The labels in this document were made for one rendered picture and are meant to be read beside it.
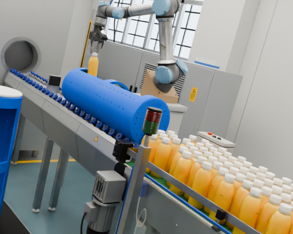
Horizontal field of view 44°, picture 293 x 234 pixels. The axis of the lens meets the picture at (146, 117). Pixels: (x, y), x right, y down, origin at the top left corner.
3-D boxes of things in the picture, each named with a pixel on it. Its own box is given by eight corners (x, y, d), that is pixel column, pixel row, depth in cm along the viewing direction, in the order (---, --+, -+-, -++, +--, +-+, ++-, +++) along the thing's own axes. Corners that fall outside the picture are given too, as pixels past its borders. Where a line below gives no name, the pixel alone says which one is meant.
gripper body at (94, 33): (96, 41, 260) (100, 24, 258) (103, 43, 254) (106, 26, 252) (87, 39, 256) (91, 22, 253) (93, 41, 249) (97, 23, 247)
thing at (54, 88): (56, 94, 307) (60, 75, 304) (58, 94, 304) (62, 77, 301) (45, 92, 300) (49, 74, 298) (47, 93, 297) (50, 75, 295)
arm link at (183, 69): (179, 81, 255) (192, 69, 247) (170, 84, 244) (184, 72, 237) (169, 68, 257) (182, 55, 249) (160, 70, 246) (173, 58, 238)
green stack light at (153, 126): (150, 129, 151) (153, 118, 150) (160, 134, 146) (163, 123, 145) (138, 129, 147) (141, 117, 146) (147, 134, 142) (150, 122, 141)
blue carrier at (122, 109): (91, 107, 279) (100, 71, 274) (163, 147, 213) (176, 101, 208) (57, 102, 260) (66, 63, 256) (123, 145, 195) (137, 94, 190)
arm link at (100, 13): (106, 1, 244) (96, -1, 248) (103, 17, 246) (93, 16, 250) (113, 4, 251) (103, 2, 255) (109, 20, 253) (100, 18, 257)
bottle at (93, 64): (91, 81, 254) (95, 55, 250) (84, 79, 258) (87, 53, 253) (98, 81, 260) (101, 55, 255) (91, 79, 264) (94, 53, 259)
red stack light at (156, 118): (153, 118, 150) (155, 109, 149) (163, 123, 145) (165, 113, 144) (141, 117, 146) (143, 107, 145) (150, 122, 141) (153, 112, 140)
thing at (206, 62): (199, 64, 397) (201, 58, 395) (219, 70, 382) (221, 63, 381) (193, 63, 388) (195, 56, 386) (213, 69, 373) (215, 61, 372)
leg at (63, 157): (53, 208, 306) (68, 138, 295) (56, 211, 302) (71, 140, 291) (47, 208, 303) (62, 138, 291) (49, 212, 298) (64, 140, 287)
